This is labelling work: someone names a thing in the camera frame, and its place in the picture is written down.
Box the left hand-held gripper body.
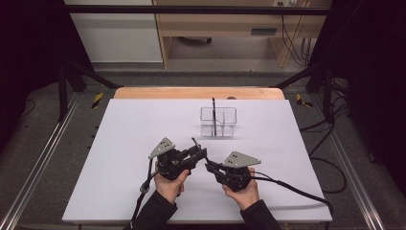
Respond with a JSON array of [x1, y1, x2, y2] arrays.
[[147, 137, 192, 181]]

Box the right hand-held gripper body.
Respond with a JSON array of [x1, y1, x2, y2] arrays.
[[216, 150, 262, 193]]

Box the black makeup brush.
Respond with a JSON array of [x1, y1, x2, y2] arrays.
[[211, 97, 218, 137], [191, 137, 214, 167]]

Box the clear acrylic organizer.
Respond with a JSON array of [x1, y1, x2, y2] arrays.
[[200, 106, 237, 139]]

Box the person's right hand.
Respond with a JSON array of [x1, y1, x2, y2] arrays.
[[222, 167, 260, 212]]

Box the person's left hand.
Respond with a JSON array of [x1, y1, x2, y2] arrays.
[[153, 162, 192, 205]]

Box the white table cover board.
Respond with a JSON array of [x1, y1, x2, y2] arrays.
[[61, 98, 333, 223]]

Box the yellow black hazard tape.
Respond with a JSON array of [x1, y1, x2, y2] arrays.
[[295, 93, 314, 108], [91, 92, 104, 109]]

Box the black metal stand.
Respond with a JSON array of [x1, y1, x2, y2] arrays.
[[271, 60, 334, 122], [56, 60, 124, 123]]

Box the light wooden desk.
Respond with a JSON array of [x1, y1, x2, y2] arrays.
[[152, 0, 333, 69]]

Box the white cabinet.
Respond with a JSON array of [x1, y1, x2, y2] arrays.
[[64, 0, 164, 63]]

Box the black curtain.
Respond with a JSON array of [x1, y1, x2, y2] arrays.
[[310, 0, 406, 193], [0, 0, 94, 151]]

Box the white power strip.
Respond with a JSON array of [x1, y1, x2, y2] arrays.
[[272, 0, 298, 8]]

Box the left hand-held gripper cable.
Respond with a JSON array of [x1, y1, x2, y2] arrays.
[[129, 157, 159, 225]]

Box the hand-held gripper cable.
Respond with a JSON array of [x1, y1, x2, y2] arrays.
[[248, 156, 348, 219], [129, 157, 159, 225]]

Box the right hand-held gripper cable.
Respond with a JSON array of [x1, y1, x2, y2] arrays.
[[248, 156, 348, 219]]

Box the black floor cables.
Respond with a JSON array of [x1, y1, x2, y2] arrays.
[[300, 78, 350, 157]]

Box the aluminium floor rail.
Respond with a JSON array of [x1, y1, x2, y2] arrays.
[[310, 94, 386, 230], [0, 92, 82, 230]]

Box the black horizontal frame bar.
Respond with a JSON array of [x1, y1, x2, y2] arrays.
[[63, 4, 331, 16]]

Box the hanging black cables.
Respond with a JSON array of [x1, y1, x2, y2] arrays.
[[280, 1, 314, 67]]

